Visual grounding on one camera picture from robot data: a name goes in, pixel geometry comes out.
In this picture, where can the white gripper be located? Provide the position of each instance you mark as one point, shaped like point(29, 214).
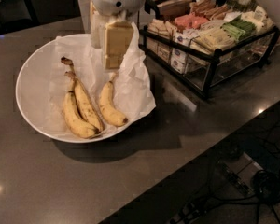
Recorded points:
point(118, 34)

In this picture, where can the yellow banana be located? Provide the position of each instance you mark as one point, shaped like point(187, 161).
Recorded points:
point(77, 125)
point(110, 114)
point(85, 106)

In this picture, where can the white bowl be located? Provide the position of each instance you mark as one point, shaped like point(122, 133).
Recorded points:
point(32, 92)

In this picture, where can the white paper bag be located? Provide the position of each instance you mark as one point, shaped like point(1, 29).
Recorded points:
point(84, 7)

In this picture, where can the white paper liner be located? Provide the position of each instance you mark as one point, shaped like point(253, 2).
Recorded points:
point(132, 94)

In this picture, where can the white creamer cups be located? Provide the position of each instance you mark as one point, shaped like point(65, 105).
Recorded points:
point(179, 58)

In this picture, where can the pink sweetener packets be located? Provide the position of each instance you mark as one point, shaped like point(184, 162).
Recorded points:
point(190, 21)

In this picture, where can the black appliance with blue light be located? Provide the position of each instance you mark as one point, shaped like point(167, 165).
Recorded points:
point(16, 15)

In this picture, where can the green tea packets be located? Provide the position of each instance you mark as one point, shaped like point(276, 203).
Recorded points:
point(239, 29)

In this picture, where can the black power strip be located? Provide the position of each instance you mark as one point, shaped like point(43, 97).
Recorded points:
point(188, 213)

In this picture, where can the black wire condiment rack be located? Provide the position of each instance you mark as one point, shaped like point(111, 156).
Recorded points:
point(213, 55)

